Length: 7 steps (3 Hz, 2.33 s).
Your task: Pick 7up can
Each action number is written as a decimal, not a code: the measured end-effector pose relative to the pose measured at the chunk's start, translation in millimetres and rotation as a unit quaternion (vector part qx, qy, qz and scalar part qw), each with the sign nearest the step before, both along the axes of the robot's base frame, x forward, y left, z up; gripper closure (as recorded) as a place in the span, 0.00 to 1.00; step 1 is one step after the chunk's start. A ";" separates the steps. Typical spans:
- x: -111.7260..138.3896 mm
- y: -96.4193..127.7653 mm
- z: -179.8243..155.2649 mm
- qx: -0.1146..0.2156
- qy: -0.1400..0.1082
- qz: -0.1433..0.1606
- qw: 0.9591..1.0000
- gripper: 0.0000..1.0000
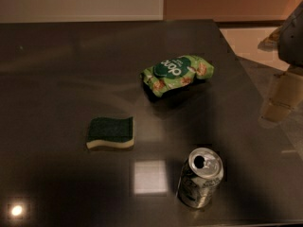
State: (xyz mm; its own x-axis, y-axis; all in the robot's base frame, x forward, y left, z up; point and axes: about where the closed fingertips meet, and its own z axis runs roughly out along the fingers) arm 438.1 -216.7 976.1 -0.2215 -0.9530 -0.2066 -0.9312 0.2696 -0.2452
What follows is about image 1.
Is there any green snack bag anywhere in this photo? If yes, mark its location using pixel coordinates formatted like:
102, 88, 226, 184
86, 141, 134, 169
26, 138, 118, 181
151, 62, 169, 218
141, 55, 214, 97

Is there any silver green 7up can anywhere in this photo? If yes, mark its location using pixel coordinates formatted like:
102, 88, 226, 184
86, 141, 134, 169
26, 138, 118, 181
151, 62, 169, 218
177, 148, 223, 209

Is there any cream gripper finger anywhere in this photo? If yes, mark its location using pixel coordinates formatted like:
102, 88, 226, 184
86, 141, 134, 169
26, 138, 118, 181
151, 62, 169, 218
261, 65, 303, 123

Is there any green yellow sponge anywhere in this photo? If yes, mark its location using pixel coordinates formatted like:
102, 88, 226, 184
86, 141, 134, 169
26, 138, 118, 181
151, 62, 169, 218
86, 117, 134, 149

